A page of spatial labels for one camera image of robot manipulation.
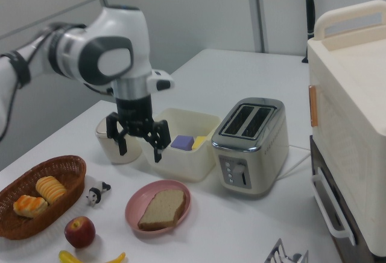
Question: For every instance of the small panda figurine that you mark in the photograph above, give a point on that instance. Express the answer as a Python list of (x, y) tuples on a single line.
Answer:
[(96, 193)]

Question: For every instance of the cream toy oven cabinet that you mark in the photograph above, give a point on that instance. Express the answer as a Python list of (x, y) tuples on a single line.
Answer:
[(346, 94)]

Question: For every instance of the small cream trash bin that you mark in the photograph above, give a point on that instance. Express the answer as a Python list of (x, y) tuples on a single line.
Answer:
[(108, 151)]

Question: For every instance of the brown wicker basket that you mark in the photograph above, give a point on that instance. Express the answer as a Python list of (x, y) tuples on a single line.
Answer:
[(72, 181)]

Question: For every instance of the orange glazed bread bun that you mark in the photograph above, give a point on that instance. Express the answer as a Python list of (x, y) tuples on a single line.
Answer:
[(30, 206)]

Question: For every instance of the red apple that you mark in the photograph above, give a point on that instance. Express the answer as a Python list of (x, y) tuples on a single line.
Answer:
[(80, 233)]

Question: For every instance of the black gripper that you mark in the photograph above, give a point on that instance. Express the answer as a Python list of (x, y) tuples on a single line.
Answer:
[(134, 112)]

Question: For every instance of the purple block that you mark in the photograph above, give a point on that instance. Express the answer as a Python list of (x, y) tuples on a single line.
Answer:
[(181, 143)]

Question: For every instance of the yellow block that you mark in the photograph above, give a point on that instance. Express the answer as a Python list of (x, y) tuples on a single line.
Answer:
[(199, 141)]

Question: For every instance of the black camera stand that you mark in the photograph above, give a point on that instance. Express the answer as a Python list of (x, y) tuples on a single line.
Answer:
[(309, 9)]

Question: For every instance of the cream two-slot toaster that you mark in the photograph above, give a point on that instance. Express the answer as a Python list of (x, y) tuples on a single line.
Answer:
[(271, 160)]

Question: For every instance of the silver metal toast rack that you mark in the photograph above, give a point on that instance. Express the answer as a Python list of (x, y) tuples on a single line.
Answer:
[(283, 255)]

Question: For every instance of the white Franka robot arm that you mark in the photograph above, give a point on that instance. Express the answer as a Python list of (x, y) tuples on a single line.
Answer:
[(114, 33)]

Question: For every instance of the yellow toy banana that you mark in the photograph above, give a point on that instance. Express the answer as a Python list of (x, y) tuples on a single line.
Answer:
[(69, 257)]

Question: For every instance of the pink plate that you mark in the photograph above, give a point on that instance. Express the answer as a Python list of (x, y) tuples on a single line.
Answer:
[(135, 202)]

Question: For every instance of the striped yellow bread roll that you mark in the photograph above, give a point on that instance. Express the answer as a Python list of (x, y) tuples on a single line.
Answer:
[(50, 189)]

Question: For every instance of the white plastic storage container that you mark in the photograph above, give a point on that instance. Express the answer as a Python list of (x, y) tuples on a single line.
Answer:
[(187, 163)]

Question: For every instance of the toast bread slice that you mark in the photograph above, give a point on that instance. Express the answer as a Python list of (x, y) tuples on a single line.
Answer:
[(163, 208)]

